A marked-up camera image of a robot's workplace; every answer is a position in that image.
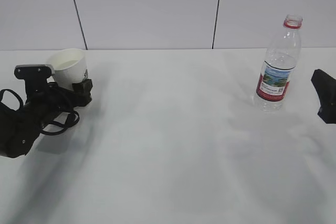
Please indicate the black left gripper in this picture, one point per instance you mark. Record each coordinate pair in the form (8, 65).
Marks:
(57, 98)

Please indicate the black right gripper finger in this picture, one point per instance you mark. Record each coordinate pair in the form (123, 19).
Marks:
(324, 85)

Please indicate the white paper cup green logo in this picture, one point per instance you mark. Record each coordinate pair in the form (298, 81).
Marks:
(70, 67)

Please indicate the clear water bottle red label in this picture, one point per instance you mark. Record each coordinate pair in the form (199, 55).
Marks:
(281, 58)

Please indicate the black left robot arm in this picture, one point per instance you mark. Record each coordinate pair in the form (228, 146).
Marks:
(50, 111)

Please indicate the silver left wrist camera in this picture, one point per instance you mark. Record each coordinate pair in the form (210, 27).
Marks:
(34, 76)

